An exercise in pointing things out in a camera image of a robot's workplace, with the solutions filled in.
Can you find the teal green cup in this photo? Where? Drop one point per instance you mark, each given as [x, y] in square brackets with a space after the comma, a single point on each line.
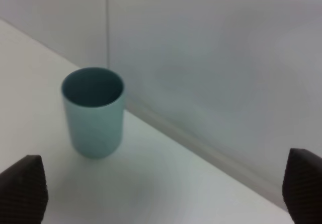
[94, 103]

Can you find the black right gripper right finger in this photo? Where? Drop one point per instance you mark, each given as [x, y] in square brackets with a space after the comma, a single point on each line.
[301, 188]

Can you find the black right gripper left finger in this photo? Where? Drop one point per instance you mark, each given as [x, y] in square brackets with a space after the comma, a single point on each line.
[24, 193]

